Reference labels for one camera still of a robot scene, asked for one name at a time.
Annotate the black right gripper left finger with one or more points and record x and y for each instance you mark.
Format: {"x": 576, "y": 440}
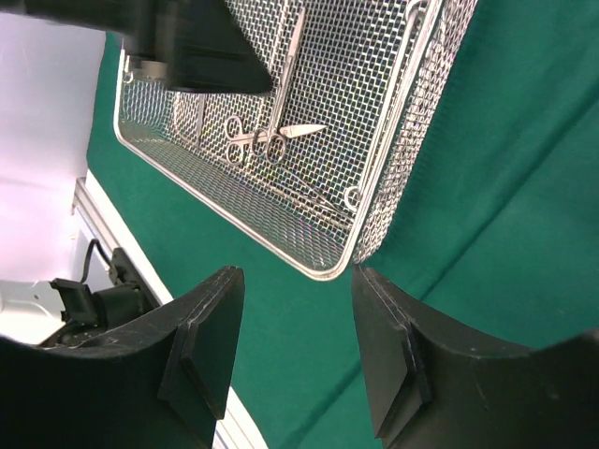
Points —
{"x": 160, "y": 381}

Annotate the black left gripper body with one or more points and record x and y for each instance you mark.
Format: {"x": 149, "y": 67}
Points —
{"x": 148, "y": 27}

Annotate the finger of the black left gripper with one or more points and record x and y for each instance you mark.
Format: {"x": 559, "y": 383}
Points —
{"x": 206, "y": 51}

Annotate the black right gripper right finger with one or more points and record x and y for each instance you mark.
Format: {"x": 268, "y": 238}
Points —
{"x": 434, "y": 382}

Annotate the steel scalpel handle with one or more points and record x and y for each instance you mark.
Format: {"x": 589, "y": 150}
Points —
{"x": 201, "y": 106}

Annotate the steel surgical scissors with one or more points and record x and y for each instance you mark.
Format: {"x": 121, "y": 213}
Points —
{"x": 238, "y": 142}

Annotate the steel forceps long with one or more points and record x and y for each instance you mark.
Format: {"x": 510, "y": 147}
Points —
{"x": 283, "y": 93}

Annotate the metal mesh instrument tray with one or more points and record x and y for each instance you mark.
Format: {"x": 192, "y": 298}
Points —
{"x": 372, "y": 72}

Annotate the green surgical cloth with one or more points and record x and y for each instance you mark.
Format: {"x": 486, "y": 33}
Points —
{"x": 497, "y": 226}

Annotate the aluminium front rail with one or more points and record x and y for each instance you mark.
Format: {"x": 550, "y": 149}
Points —
{"x": 237, "y": 429}

